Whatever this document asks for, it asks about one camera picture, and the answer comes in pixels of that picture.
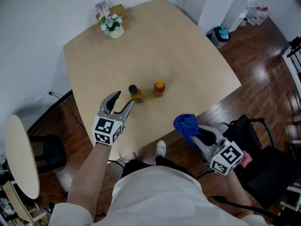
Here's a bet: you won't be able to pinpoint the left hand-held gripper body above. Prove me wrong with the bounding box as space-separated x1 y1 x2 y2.
92 111 127 147

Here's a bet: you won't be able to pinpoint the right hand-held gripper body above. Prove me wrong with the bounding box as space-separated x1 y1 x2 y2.
201 139 244 175

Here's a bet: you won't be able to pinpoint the black-capped yellow bottle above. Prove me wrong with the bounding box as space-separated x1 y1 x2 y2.
128 84 144 104

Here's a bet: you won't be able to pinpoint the blue cloth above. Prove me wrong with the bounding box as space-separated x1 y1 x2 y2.
173 113 199 148

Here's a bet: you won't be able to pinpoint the person's right forearm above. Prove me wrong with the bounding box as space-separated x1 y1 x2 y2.
220 172 253 218

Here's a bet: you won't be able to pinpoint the person's left forearm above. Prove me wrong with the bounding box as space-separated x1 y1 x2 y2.
66 141 112 219

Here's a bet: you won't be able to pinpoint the pink cloth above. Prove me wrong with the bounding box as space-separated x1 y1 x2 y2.
239 150 253 168

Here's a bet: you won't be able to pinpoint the orange-capped amber bottle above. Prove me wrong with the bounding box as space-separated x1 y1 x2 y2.
153 80 166 98

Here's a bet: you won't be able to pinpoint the person's white shoe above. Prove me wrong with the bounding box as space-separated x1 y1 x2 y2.
155 140 167 159

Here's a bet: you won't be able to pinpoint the person's black shorts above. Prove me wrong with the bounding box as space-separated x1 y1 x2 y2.
121 155 196 179

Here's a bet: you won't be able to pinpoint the black office chair with armrests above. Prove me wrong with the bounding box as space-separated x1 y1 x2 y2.
222 114 301 210

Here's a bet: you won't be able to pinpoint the black armless chair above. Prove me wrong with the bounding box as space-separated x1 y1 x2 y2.
27 135 67 174

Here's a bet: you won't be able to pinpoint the person's white shirt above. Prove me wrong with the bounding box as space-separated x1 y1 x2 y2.
48 165 271 226

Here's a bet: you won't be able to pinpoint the flower pot with pale flowers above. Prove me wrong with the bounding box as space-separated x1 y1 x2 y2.
98 14 125 40

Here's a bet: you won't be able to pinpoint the round wooden side table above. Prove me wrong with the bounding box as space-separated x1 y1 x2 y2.
4 114 40 200

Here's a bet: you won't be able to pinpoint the wooden box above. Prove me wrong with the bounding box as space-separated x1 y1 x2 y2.
95 4 129 23

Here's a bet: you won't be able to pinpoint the grey trash bin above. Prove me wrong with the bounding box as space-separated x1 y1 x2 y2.
206 26 232 50

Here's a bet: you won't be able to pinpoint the white printed cards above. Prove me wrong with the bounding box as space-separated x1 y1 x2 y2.
95 0 111 16

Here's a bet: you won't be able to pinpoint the black metal rack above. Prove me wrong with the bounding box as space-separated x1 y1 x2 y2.
286 36 301 75

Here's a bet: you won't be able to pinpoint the cluster of clear containers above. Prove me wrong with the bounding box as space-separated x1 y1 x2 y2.
246 3 271 26

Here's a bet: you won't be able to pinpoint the white cabinet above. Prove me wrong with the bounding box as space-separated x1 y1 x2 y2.
222 0 256 33

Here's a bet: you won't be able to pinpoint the black power cable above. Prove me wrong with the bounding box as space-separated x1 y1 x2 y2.
48 92 86 129

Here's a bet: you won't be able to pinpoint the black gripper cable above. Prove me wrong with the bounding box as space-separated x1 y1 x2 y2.
195 168 286 220

